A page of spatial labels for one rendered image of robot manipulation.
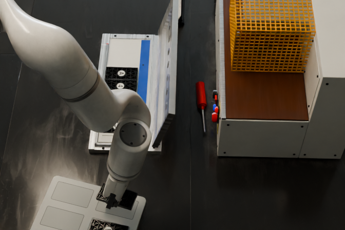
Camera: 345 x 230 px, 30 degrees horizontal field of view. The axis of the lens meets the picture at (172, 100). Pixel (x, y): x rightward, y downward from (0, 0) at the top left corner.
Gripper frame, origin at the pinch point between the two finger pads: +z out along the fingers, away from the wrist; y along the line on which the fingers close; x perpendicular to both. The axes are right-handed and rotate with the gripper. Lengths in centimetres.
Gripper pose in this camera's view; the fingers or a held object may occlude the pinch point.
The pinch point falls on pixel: (116, 192)
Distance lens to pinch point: 169.6
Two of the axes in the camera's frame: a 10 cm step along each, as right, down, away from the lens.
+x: 9.3, 3.7, -0.2
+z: -1.9, 5.2, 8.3
